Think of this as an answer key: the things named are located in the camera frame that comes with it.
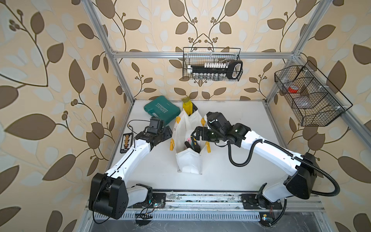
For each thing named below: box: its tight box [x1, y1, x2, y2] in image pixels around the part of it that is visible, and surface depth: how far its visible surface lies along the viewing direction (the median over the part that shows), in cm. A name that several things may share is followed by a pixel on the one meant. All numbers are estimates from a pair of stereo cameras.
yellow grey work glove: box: [181, 96, 194, 116], surface depth 118 cm
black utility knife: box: [184, 136, 201, 154], surface depth 96 cm
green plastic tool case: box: [143, 95, 182, 126], surface depth 114 cm
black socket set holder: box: [186, 59, 243, 80], surface depth 86 cm
